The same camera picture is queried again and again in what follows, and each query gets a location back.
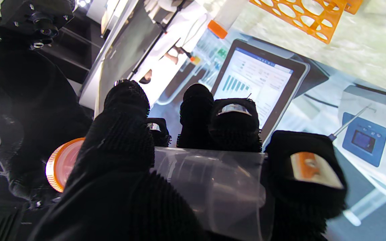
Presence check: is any grey framed light panel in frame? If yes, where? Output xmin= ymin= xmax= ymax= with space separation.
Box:
xmin=78 ymin=0 xmax=188 ymax=117

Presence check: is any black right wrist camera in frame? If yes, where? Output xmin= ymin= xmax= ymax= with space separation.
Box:
xmin=0 ymin=0 xmax=75 ymax=39

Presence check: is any orange test tube rack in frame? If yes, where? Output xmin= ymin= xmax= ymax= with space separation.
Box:
xmin=249 ymin=0 xmax=364 ymax=45

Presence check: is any clear plastic test tube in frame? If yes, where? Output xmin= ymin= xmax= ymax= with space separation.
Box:
xmin=217 ymin=0 xmax=250 ymax=30
xmin=151 ymin=147 xmax=275 ymax=241

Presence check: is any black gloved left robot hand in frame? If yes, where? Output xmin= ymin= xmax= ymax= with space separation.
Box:
xmin=29 ymin=80 xmax=347 ymax=241

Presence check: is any printed laboratory backdrop banner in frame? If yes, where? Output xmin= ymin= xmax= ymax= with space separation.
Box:
xmin=156 ymin=20 xmax=386 ymax=241

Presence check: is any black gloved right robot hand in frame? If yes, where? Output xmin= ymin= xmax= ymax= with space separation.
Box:
xmin=0 ymin=30 xmax=93 ymax=210

